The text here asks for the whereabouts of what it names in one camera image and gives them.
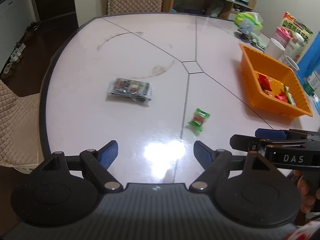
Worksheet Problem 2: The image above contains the green candy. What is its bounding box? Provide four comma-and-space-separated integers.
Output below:
188, 108, 210, 132

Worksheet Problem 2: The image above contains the person right hand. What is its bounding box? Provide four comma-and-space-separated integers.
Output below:
294, 170, 319, 213

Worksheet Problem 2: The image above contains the red candy packet in basket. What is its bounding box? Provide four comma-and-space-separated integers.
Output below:
274, 92, 288, 103

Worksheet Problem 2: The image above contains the green white packet in basket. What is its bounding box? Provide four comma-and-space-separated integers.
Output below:
284, 86, 296, 106

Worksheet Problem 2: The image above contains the red candy in basket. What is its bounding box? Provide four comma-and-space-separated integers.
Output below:
258, 74, 272, 92

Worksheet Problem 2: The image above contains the orange plastic basket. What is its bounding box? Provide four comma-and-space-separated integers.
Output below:
240, 44, 313, 119

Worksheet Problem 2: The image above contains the green cap bottle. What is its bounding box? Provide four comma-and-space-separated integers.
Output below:
303, 65, 320, 96

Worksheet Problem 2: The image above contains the white cup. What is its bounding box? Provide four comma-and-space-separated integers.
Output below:
264, 38, 285, 60
283, 55, 299, 72

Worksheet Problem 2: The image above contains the near beige quilted chair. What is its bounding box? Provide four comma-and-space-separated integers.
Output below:
0, 82, 44, 174

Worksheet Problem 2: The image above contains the grey printed snack packet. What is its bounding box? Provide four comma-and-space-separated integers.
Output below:
107, 77, 153, 104

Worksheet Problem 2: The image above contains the blue box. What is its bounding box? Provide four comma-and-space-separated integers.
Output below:
297, 32, 320, 85

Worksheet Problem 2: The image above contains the white lotion bottle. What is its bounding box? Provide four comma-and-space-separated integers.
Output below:
285, 33, 304, 60

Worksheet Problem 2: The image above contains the green cloth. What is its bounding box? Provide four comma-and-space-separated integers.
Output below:
249, 32, 266, 52

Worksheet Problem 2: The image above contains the pink patterned container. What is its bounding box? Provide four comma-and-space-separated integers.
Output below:
272, 27, 292, 47

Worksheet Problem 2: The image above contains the grey phone stand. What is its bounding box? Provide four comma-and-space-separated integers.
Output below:
234, 19, 254, 43

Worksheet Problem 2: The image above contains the hawthorn snack box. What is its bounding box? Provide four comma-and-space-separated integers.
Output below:
281, 11, 313, 62

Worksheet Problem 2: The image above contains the green tissue box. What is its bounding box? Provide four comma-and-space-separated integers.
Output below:
233, 11, 263, 30

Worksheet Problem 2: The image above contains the wooden shelf unit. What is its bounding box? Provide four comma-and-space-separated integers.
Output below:
162, 0, 256, 19

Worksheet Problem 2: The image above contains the white cabinet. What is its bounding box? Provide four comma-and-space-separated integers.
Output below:
1, 0, 31, 68

